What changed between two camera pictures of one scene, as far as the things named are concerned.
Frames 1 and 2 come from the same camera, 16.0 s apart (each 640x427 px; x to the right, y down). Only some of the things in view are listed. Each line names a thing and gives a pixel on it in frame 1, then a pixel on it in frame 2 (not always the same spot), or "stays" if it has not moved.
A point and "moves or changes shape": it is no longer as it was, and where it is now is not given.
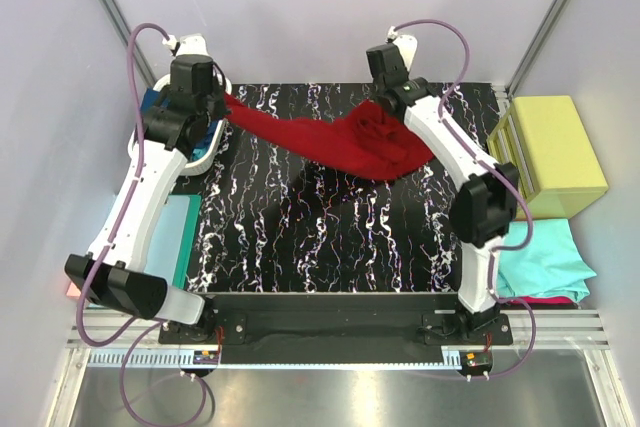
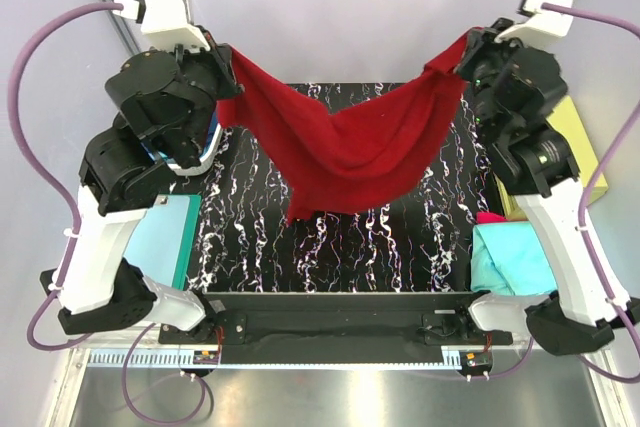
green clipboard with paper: x=172 y=249 stays
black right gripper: x=403 y=66 to x=481 y=43
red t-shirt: x=364 y=144 moves or changes shape
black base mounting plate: x=336 y=327 stays
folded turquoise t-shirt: x=552 y=265 stays
